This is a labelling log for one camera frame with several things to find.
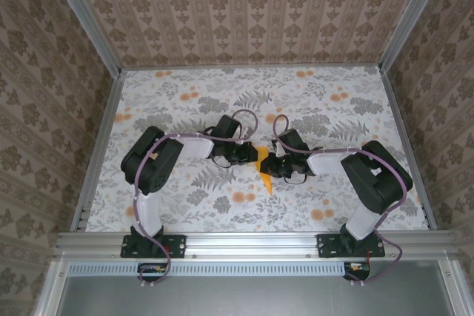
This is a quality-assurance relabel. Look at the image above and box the orange cloth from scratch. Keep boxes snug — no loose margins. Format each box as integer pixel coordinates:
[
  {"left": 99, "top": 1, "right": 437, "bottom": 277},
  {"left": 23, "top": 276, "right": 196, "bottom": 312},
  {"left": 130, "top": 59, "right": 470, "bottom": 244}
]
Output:
[{"left": 255, "top": 145, "right": 275, "bottom": 197}]

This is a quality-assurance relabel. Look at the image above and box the floral patterned table cover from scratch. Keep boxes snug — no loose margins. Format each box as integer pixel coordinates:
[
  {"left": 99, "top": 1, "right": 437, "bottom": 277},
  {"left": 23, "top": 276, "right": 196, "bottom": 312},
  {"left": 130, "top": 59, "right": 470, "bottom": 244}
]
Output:
[{"left": 85, "top": 66, "right": 429, "bottom": 234}]

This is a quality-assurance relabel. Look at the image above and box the small black circuit board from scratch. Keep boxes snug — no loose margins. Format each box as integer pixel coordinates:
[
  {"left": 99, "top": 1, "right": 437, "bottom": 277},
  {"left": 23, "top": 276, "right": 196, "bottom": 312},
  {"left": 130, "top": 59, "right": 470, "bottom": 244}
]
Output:
[
  {"left": 137, "top": 262, "right": 168, "bottom": 282},
  {"left": 343, "top": 262, "right": 372, "bottom": 281}
]

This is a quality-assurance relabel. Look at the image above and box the grey metal panel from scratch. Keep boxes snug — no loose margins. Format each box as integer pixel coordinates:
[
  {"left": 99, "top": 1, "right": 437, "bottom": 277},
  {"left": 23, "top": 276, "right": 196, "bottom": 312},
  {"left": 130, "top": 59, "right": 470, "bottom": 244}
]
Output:
[{"left": 35, "top": 259, "right": 468, "bottom": 316}]

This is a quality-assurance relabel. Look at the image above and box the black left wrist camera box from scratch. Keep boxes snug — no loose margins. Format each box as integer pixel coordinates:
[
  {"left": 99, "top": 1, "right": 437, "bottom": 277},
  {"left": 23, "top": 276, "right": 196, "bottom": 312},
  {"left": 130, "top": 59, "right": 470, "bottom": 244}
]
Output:
[{"left": 228, "top": 144, "right": 260, "bottom": 166}]

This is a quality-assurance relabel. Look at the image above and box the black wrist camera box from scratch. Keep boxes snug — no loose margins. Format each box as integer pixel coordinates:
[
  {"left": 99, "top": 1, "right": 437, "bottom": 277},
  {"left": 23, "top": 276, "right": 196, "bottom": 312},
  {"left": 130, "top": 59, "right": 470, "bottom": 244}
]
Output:
[
  {"left": 228, "top": 144, "right": 260, "bottom": 166},
  {"left": 260, "top": 152, "right": 294, "bottom": 179}
]

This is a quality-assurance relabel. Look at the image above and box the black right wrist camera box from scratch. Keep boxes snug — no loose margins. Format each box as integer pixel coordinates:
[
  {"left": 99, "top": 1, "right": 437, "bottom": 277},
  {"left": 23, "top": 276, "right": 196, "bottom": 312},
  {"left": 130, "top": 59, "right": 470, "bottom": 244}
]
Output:
[{"left": 260, "top": 152, "right": 294, "bottom": 179}]

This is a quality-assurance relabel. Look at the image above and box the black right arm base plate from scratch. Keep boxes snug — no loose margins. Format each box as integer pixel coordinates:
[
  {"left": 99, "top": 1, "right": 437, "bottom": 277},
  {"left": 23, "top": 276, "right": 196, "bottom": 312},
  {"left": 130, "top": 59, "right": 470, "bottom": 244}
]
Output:
[{"left": 316, "top": 233, "right": 386, "bottom": 259}]

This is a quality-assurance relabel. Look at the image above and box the wide aluminium mounting rail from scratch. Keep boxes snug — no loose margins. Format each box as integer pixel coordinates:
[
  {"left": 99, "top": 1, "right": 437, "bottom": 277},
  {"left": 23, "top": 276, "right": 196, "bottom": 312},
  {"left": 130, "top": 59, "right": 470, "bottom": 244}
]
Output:
[{"left": 53, "top": 230, "right": 458, "bottom": 260}]

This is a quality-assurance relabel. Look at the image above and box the aluminium side rail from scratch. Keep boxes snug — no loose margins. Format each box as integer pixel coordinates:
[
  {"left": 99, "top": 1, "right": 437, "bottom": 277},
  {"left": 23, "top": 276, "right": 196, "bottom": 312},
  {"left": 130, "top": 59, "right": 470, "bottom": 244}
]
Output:
[
  {"left": 381, "top": 67, "right": 438, "bottom": 230},
  {"left": 70, "top": 71, "right": 125, "bottom": 232}
]

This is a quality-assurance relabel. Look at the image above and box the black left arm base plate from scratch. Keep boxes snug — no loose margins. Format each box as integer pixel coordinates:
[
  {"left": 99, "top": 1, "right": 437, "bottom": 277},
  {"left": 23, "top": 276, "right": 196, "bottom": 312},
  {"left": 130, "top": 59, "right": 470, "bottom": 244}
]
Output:
[{"left": 121, "top": 233, "right": 187, "bottom": 259}]

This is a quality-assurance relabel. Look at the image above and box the white slotted cable duct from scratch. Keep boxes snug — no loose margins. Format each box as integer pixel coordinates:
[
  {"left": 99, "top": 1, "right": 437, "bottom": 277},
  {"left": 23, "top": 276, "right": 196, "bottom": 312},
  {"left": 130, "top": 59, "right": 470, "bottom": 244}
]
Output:
[{"left": 68, "top": 260, "right": 345, "bottom": 277}]

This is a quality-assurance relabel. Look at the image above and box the aluminium frame post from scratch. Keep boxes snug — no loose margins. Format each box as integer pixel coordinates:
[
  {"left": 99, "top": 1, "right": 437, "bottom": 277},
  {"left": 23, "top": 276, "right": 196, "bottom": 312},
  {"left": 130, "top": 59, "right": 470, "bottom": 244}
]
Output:
[
  {"left": 47, "top": 0, "right": 123, "bottom": 76},
  {"left": 377, "top": 0, "right": 451, "bottom": 73}
]

